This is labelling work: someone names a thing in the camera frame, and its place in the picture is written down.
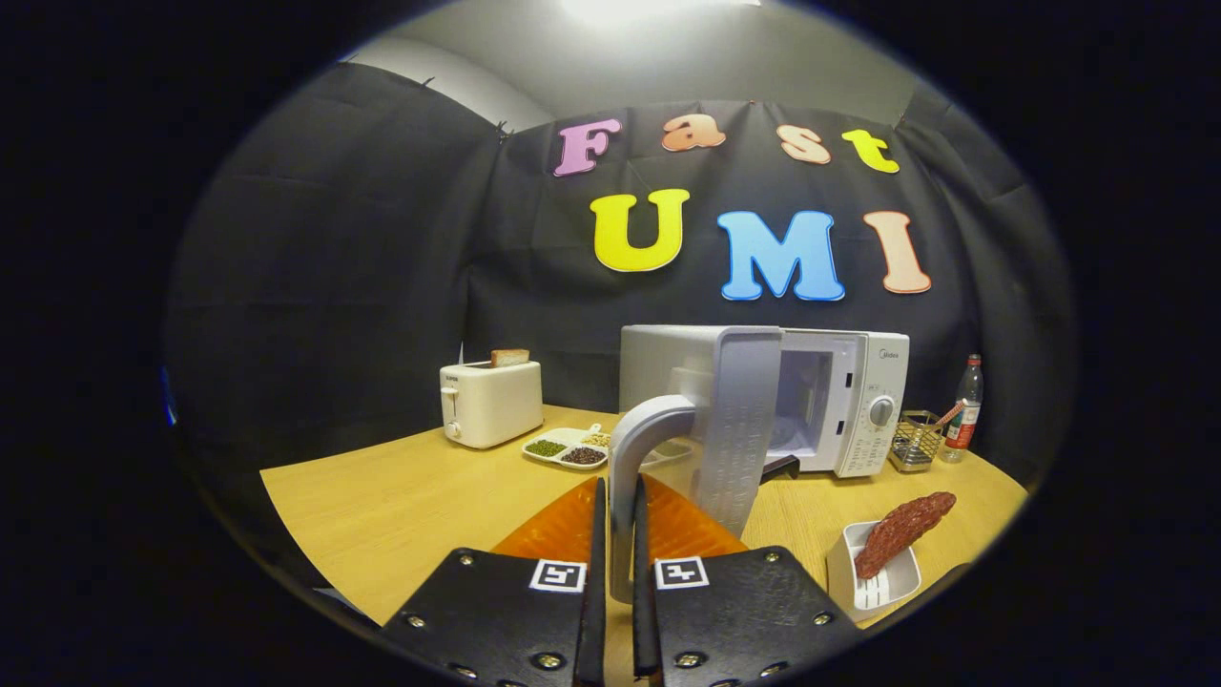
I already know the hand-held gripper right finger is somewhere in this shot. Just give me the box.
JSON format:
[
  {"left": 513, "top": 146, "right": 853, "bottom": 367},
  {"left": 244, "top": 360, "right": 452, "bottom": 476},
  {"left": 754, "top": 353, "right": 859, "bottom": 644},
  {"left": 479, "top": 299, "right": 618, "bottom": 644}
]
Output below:
[{"left": 632, "top": 474, "right": 864, "bottom": 687}]

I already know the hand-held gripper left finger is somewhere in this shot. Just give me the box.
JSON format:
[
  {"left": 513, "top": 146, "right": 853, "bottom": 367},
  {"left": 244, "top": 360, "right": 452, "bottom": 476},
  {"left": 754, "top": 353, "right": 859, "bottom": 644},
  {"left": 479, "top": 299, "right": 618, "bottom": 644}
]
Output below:
[{"left": 377, "top": 475, "right": 609, "bottom": 687}]

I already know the reddish brown meat strip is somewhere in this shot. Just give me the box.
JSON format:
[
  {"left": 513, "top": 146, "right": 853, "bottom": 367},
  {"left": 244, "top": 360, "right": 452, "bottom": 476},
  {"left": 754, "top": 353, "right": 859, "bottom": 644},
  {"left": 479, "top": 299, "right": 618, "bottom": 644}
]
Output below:
[{"left": 854, "top": 491, "right": 958, "bottom": 580}]

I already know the white toaster oven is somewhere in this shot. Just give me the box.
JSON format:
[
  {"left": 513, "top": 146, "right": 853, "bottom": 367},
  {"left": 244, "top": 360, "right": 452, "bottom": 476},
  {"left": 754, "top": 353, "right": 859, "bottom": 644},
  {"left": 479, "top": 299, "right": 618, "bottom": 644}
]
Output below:
[{"left": 608, "top": 324, "right": 910, "bottom": 604}]

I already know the cream bread toaster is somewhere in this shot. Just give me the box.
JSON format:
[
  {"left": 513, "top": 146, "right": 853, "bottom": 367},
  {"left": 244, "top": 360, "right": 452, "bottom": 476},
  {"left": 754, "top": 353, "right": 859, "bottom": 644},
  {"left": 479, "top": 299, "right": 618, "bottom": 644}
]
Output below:
[{"left": 439, "top": 360, "right": 545, "bottom": 450}]

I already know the white divided bean dish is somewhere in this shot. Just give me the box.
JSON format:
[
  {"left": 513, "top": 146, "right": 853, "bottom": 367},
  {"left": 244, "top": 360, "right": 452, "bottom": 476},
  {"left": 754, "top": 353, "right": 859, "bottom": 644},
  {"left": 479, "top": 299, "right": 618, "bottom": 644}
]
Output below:
[{"left": 522, "top": 423, "right": 612, "bottom": 472}]

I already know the small white ribbed tray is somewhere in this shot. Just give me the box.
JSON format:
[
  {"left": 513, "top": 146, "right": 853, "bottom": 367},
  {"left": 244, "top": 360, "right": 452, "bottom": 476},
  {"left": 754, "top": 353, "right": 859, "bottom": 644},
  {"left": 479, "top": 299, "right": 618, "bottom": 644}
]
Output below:
[{"left": 826, "top": 521, "right": 922, "bottom": 612}]

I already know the clear bottle with red label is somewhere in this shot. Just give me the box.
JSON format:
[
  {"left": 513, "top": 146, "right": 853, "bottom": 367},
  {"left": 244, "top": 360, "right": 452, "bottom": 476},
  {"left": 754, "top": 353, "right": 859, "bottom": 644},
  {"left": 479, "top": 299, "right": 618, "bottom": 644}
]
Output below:
[{"left": 940, "top": 354, "right": 984, "bottom": 465}]

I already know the ceiling light panel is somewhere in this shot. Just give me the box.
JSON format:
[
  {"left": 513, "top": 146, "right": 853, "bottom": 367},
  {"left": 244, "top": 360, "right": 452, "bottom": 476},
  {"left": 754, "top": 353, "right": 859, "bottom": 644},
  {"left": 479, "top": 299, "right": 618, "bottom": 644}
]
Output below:
[{"left": 558, "top": 0, "right": 764, "bottom": 30}]

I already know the wire mesh basket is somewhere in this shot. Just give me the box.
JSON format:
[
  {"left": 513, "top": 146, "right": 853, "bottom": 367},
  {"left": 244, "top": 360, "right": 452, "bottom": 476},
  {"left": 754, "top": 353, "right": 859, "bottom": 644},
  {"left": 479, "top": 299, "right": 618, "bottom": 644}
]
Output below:
[{"left": 888, "top": 410, "right": 947, "bottom": 474}]

